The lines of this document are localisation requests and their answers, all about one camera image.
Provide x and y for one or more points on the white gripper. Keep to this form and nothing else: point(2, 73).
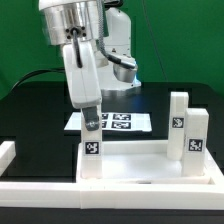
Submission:
point(83, 84)

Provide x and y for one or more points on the white desk top tray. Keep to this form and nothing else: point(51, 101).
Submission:
point(143, 162)

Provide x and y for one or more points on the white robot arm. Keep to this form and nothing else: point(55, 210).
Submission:
point(77, 27)

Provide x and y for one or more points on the black marker plate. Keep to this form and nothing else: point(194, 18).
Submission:
point(112, 121)

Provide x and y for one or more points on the white U-shaped fence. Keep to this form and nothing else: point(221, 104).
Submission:
point(89, 195)

